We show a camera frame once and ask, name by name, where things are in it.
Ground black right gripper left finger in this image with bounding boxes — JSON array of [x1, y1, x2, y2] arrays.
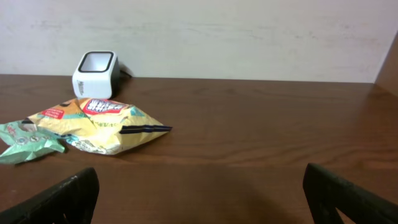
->
[[1, 167, 100, 224]]

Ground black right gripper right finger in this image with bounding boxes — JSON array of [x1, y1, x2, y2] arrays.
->
[[303, 163, 397, 224]]

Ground teal wet wipes pack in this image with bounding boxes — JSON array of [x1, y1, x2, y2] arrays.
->
[[1, 120, 65, 165]]

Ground yellow snack bag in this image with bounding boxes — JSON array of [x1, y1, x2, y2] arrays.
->
[[22, 98, 172, 155]]

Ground white barcode scanner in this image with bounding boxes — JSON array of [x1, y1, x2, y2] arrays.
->
[[72, 51, 120, 100]]

